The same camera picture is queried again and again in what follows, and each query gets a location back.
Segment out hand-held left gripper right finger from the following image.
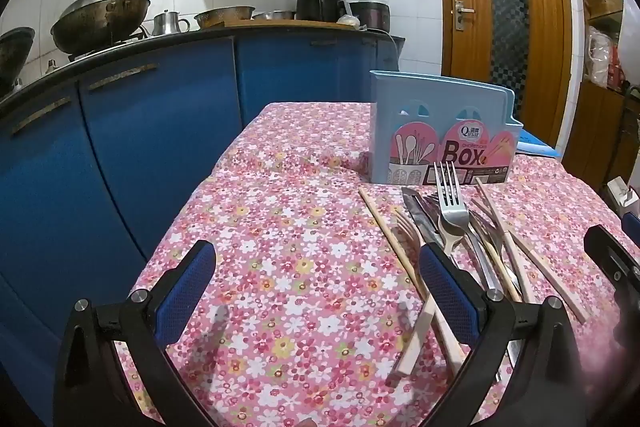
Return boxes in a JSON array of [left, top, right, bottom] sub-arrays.
[[419, 243, 603, 427]]

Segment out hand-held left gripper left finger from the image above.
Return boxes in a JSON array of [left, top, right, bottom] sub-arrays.
[[52, 239, 217, 427]]

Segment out steel utensil with slim handle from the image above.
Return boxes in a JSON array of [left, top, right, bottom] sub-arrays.
[[467, 206, 506, 295]]

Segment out steel fork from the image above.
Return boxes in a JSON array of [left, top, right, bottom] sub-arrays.
[[433, 160, 472, 258]]

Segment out steel table knife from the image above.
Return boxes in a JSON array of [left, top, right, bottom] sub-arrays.
[[401, 186, 506, 298]]

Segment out blue plastic utensil box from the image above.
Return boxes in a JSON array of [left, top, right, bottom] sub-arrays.
[[369, 69, 525, 186]]

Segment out white small box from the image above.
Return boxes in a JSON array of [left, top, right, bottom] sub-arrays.
[[607, 177, 640, 216]]

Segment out pink floral tablecloth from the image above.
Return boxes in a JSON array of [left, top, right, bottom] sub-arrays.
[[115, 101, 640, 427]]

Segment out wooden shelf unit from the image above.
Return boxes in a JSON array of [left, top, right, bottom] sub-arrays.
[[564, 0, 640, 188]]

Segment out blue flat board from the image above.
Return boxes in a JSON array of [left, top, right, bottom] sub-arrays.
[[515, 127, 559, 158]]

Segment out blue base cabinets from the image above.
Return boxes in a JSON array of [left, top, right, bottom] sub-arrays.
[[0, 31, 406, 427]]

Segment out red packet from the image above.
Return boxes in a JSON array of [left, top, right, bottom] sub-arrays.
[[607, 47, 632, 90]]

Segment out small white plastic bag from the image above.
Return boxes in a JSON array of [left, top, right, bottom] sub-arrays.
[[585, 27, 614, 84]]

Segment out brown cardboard box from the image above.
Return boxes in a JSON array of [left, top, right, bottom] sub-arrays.
[[582, 0, 624, 20]]

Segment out black countertop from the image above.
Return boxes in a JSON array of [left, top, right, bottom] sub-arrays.
[[0, 25, 407, 118]]

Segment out steel kettle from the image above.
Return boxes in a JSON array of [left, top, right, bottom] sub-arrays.
[[151, 9, 192, 36]]

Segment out steel colander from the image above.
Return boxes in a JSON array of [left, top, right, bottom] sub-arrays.
[[194, 6, 255, 30]]

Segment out steel wok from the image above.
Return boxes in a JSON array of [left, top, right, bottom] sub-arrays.
[[50, 0, 152, 56]]

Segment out black rice cooker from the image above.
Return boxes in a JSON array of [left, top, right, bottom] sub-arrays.
[[348, 0, 392, 32]]

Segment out dark frying pan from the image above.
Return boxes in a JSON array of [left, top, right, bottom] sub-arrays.
[[0, 27, 37, 94]]

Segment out black air fryer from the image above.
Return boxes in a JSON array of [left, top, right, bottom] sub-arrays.
[[296, 0, 349, 24]]

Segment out metal door handle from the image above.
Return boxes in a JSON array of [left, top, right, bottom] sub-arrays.
[[454, 0, 475, 32]]

